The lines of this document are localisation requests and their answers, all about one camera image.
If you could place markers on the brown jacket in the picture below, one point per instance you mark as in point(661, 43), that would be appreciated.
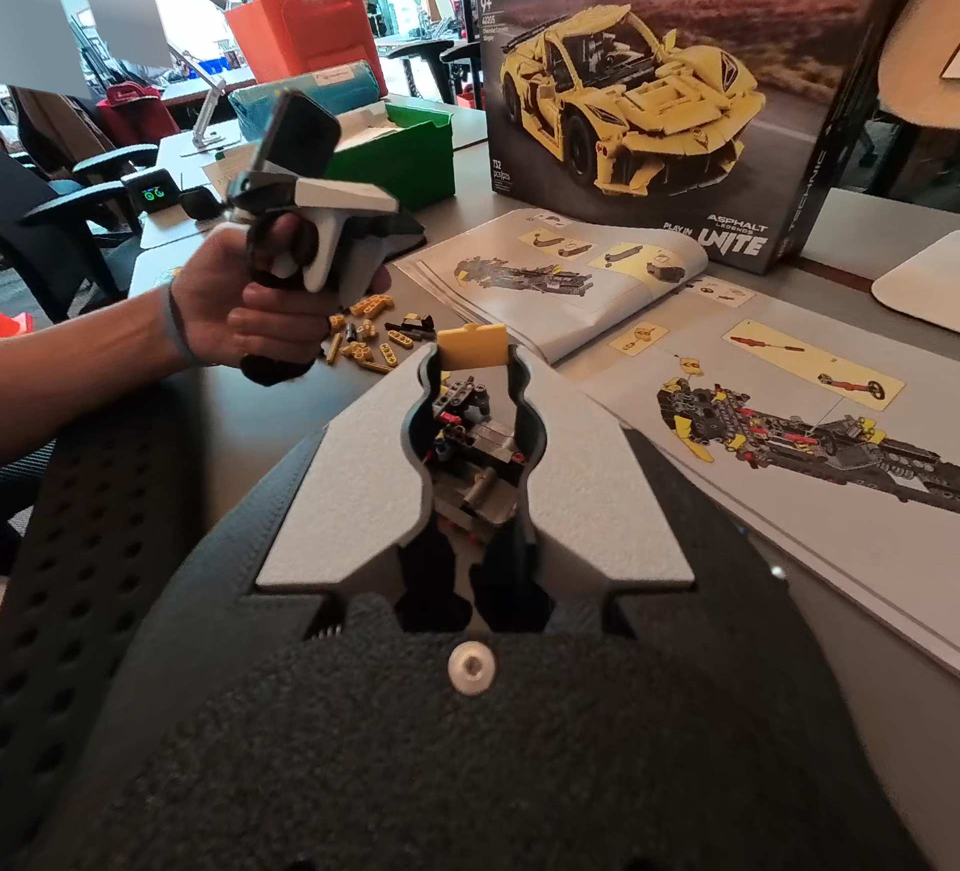
point(52, 128)

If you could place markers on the orange bag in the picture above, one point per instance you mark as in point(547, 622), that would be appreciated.
point(315, 31)

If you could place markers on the white adjustable stand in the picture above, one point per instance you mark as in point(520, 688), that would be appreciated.
point(922, 278)

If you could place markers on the small black object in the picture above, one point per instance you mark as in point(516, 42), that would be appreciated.
point(202, 203)

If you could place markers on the lego car chassis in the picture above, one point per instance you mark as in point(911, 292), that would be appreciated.
point(472, 346)

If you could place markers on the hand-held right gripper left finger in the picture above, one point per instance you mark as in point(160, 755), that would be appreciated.
point(345, 503)

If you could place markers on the orange cone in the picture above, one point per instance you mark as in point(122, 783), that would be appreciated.
point(15, 325)

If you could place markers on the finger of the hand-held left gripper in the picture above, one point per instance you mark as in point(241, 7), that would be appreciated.
point(345, 196)
point(364, 248)

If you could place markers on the lego instruction booklet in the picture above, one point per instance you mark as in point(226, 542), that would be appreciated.
point(787, 548)

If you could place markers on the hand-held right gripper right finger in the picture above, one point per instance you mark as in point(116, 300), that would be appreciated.
point(600, 503)

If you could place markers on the small device with green display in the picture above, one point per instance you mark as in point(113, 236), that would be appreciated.
point(154, 194)

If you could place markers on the pile of yellow black lego pieces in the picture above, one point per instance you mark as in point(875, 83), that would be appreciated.
point(371, 302)

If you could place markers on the lego set box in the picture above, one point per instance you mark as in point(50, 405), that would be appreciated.
point(825, 136)

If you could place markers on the person's left forearm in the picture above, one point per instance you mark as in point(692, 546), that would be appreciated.
point(75, 383)

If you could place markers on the grey wristband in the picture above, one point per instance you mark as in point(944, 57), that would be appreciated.
point(174, 320)

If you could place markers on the green plastic bin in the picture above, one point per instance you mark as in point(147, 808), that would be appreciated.
point(405, 166)

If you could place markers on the teal padded package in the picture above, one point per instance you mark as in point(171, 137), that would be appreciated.
point(330, 91)

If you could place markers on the person's left hand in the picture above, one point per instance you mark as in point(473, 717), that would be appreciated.
point(217, 301)

